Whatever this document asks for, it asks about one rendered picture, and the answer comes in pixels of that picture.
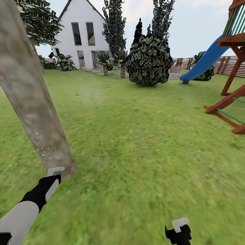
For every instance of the garden chair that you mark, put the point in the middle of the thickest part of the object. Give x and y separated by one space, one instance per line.
176 69

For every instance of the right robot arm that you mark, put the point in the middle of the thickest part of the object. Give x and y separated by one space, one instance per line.
180 235

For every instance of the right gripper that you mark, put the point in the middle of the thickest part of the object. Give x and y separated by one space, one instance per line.
175 237

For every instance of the fixed window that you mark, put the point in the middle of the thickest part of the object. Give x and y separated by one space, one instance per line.
81 60

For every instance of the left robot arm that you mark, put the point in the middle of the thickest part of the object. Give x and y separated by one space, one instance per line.
15 225

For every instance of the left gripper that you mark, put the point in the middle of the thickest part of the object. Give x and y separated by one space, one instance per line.
59 178

